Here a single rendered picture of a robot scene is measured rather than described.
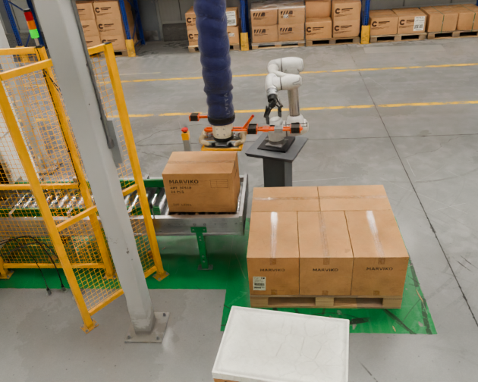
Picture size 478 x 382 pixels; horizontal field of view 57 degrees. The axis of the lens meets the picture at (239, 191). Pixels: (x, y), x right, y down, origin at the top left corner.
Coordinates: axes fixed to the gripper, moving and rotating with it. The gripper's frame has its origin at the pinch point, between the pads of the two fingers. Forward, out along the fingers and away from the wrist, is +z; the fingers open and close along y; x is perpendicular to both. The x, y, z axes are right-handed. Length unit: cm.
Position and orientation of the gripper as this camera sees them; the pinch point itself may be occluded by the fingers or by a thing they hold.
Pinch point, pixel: (273, 119)
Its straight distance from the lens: 346.2
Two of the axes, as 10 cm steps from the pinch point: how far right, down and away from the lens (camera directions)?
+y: 6.2, -3.3, -7.1
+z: 0.3, 9.2, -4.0
